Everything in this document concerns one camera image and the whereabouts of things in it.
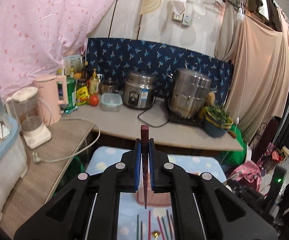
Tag dark red chopstick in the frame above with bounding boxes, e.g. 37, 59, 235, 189
141, 125, 149, 209

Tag pink perforated utensil basket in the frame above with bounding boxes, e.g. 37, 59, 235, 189
136, 187, 172, 207

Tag gold flower spoon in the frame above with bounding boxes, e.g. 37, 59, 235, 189
151, 231, 160, 240

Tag red chopstick silver band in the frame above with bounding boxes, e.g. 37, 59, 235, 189
157, 216, 166, 240

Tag green chopstick gold band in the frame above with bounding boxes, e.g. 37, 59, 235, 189
161, 217, 170, 240

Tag black induction cooktop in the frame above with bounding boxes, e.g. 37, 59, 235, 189
168, 112, 203, 128

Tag blue planet print tablecloth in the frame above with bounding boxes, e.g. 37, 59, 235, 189
86, 146, 226, 239

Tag clear food storage container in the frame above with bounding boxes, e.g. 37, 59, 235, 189
100, 93, 123, 112

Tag silver rice cooker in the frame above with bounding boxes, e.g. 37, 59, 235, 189
122, 72, 157, 109

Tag blue bowl with greens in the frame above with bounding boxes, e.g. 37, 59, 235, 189
203, 106, 233, 138

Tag red tomato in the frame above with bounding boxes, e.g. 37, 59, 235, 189
89, 94, 99, 106

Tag green plastic bag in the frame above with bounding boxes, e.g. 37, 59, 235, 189
221, 125, 248, 166

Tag small steel pot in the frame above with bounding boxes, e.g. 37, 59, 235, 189
99, 78, 119, 95

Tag stainless steel steamer pot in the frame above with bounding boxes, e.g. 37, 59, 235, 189
168, 68, 212, 119

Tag green tin can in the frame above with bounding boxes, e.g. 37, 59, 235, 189
61, 77, 77, 114

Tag yellow snack packet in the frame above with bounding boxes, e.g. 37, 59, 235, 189
77, 86, 90, 105

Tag yellow oil bottle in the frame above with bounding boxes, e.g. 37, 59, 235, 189
89, 68, 99, 95

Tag pink floral bag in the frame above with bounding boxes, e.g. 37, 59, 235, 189
229, 160, 262, 191

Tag navy floral backsplash cloth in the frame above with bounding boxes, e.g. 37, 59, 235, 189
86, 38, 233, 105

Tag pink electric kettle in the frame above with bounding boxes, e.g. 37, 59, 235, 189
33, 74, 68, 126

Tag white blender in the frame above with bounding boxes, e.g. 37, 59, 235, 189
5, 86, 52, 150

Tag beige hanging curtain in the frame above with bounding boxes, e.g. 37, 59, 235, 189
214, 3, 289, 141

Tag pink floral curtain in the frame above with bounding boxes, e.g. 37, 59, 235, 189
0, 0, 116, 98

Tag white power cord plug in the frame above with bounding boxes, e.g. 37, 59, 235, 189
32, 97, 101, 164

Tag wall power socket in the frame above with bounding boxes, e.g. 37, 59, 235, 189
173, 13, 192, 28

